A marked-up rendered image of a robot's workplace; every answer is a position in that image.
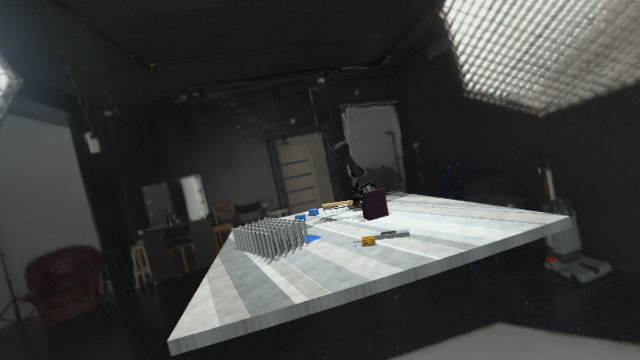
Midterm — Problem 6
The blue flat strip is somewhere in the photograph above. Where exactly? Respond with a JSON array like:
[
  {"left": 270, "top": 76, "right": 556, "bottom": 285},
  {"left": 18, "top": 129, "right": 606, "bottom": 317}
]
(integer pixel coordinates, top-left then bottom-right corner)
[{"left": 303, "top": 234, "right": 321, "bottom": 243}]

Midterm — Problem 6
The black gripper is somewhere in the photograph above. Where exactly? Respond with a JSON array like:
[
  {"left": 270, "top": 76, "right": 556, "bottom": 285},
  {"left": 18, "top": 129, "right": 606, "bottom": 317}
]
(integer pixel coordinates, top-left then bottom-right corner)
[{"left": 352, "top": 182, "right": 363, "bottom": 206}]

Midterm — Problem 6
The yellow ribbed screwdriver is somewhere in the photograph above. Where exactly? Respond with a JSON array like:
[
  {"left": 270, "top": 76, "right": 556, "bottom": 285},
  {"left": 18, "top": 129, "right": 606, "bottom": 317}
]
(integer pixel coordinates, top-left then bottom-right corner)
[{"left": 353, "top": 236, "right": 376, "bottom": 245}]

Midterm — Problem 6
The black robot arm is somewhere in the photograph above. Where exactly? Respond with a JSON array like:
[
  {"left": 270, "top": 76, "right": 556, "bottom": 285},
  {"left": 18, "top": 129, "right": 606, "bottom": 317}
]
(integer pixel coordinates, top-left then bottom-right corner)
[{"left": 334, "top": 140, "right": 375, "bottom": 195}]

